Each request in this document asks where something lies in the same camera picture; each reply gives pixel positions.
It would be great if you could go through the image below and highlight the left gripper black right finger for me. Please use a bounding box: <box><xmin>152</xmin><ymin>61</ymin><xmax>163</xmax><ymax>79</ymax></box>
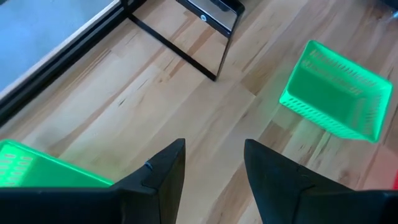
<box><xmin>243</xmin><ymin>139</ymin><xmax>398</xmax><ymax>224</ymax></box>

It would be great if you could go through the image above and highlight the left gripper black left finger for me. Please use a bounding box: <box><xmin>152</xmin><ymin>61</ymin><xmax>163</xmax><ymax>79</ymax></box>
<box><xmin>0</xmin><ymin>138</ymin><xmax>187</xmax><ymax>224</ymax></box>

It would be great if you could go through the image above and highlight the green plastic slotted basket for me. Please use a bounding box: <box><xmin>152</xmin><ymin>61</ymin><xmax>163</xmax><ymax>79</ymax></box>
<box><xmin>0</xmin><ymin>139</ymin><xmax>114</xmax><ymax>189</ymax></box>
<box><xmin>279</xmin><ymin>39</ymin><xmax>394</xmax><ymax>144</ymax></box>

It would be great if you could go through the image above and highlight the wooden shelf with black frame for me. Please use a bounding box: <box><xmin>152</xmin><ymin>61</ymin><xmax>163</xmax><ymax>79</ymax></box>
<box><xmin>121</xmin><ymin>0</ymin><xmax>246</xmax><ymax>82</ymax></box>

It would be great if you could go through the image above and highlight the black table edge rail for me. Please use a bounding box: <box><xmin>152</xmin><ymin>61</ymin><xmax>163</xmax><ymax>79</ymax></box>
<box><xmin>0</xmin><ymin>0</ymin><xmax>147</xmax><ymax>128</ymax></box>

